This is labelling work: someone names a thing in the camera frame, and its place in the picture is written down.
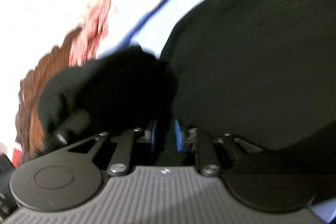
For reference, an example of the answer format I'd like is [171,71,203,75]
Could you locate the black pants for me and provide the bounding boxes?
[38,0,335,202]

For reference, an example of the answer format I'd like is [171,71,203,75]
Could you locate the wooden carved footboard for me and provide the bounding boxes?
[15,26,82,165]

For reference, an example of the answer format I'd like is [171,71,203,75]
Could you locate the red floral blanket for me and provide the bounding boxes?
[68,0,121,67]

